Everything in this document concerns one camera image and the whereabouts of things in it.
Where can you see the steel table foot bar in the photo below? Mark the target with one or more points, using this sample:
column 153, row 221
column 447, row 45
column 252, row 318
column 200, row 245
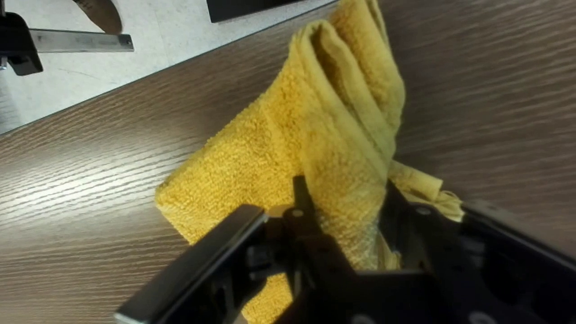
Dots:
column 83, row 39

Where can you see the yellow terry towel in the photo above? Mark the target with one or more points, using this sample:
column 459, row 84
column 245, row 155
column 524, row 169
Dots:
column 312, row 119

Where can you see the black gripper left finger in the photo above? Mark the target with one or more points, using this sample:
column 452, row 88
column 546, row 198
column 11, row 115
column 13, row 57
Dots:
column 209, row 263

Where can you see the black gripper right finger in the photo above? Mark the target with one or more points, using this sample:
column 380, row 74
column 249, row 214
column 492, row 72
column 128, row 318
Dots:
column 492, row 270

